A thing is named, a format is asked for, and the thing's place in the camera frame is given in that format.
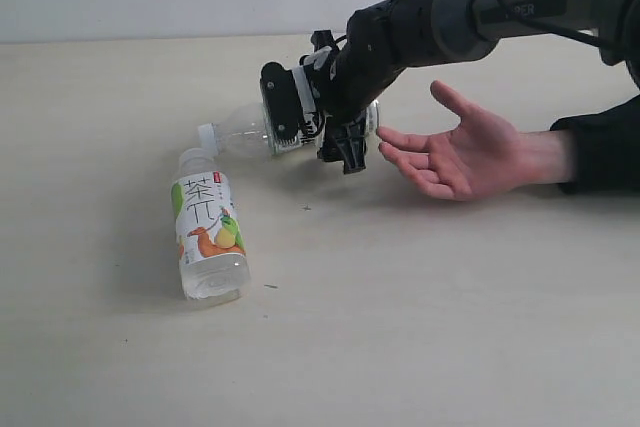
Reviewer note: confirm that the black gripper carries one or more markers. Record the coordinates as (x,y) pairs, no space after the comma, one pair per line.
(347,82)

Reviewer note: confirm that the lime label clear bottle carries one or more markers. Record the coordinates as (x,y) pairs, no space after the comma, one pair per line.
(244,134)

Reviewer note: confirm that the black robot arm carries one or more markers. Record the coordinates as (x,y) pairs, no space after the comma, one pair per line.
(391,36)

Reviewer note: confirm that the black sleeved forearm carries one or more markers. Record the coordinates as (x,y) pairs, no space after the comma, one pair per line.
(604,150)

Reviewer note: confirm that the tea bottle with camel label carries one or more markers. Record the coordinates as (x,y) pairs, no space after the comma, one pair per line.
(211,252)

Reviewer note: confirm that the person's open hand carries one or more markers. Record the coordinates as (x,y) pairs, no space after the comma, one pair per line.
(484,155)

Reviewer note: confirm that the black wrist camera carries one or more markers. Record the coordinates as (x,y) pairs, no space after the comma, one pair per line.
(292,103)

